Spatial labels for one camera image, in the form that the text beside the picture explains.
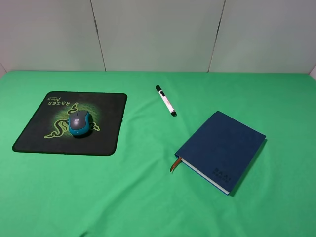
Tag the dark blue notebook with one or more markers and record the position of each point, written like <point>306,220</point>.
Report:
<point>221,150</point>

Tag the grey teal wireless mouse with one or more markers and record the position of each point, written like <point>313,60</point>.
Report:
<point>79,123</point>

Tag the black green Razer mouse pad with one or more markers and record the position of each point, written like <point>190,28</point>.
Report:
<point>48,129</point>

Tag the brown bookmark ribbon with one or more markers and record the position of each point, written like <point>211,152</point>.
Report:
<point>175,164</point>

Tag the green tablecloth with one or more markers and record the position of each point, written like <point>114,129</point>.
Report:
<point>132,193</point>

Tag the white black marker pen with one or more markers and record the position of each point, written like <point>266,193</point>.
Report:
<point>165,100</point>

